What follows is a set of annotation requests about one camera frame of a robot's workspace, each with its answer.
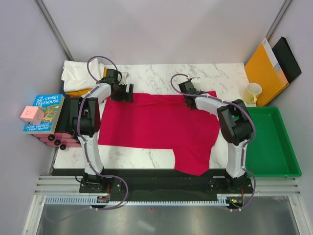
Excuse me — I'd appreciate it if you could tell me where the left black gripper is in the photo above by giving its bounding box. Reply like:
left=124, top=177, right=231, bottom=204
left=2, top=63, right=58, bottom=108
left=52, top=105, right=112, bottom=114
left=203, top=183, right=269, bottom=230
left=110, top=83, right=134, bottom=103

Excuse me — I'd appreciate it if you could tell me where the red t shirt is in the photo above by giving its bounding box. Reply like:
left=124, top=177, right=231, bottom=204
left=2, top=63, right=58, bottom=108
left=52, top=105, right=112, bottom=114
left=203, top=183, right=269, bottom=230
left=98, top=93, right=220, bottom=176

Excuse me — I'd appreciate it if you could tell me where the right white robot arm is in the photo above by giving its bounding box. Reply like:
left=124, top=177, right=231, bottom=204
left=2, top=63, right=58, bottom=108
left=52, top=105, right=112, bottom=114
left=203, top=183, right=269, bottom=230
left=179, top=80, right=255, bottom=193

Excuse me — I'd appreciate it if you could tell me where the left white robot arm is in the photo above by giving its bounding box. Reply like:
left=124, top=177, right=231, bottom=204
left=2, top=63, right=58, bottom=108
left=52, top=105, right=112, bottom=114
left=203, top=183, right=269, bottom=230
left=69, top=68, right=134, bottom=192

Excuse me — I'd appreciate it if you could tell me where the yellow folded t shirt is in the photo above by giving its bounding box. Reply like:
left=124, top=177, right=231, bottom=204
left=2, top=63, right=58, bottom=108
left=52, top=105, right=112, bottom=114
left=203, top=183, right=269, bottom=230
left=62, top=63, right=97, bottom=96

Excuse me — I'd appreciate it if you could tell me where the white folded t shirt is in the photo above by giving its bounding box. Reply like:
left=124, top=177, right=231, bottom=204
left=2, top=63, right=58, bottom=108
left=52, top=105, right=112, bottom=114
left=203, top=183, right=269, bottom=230
left=61, top=59, right=105, bottom=93

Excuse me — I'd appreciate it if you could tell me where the yellow mug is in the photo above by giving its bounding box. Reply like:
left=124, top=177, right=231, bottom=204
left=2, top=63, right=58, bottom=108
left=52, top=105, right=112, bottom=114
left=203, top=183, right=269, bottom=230
left=243, top=83, right=262, bottom=104

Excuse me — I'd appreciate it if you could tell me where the orange folder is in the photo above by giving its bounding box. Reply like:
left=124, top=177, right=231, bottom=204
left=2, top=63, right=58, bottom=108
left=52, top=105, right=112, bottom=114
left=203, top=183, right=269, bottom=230
left=245, top=38, right=289, bottom=107

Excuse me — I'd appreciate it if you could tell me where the blue treehouse book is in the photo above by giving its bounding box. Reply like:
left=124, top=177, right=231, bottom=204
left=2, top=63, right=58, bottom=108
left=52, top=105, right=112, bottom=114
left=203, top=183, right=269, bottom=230
left=23, top=94, right=65, bottom=134

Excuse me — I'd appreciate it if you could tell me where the pink and black dumbbell rack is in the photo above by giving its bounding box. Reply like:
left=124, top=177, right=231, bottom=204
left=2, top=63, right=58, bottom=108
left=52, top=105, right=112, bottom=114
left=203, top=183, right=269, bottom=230
left=33, top=97, right=81, bottom=150

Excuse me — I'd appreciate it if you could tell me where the green plastic tray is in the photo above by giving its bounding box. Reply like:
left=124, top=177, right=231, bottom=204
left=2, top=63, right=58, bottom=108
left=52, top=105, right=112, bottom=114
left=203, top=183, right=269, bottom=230
left=246, top=107, right=302, bottom=178

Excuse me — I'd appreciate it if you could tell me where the pink cube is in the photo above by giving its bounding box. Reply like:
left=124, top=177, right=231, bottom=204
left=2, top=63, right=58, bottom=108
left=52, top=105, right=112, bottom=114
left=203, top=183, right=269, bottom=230
left=20, top=106, right=45, bottom=125

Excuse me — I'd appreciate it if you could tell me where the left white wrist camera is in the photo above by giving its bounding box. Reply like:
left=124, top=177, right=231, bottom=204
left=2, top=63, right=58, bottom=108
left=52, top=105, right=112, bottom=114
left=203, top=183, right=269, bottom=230
left=120, top=72, right=129, bottom=85

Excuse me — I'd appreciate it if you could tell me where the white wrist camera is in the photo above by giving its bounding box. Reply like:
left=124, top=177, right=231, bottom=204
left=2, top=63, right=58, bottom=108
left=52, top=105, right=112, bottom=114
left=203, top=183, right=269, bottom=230
left=190, top=76, right=201, bottom=89
left=120, top=72, right=129, bottom=85

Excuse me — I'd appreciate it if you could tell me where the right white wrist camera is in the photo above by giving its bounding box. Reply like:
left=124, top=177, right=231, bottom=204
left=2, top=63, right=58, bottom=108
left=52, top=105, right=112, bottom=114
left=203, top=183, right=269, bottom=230
left=190, top=76, right=201, bottom=89

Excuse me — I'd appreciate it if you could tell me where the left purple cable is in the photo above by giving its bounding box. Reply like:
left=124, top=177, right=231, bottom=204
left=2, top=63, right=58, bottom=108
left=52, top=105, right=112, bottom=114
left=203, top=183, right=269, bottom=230
left=44, top=55, right=130, bottom=223

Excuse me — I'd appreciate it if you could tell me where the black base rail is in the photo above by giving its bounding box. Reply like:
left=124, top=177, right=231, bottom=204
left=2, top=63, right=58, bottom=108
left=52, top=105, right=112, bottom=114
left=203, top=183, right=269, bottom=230
left=79, top=169, right=253, bottom=203

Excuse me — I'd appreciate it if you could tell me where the white cable duct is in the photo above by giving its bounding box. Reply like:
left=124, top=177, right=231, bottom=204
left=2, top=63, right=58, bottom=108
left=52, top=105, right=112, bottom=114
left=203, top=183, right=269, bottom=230
left=45, top=195, right=243, bottom=206

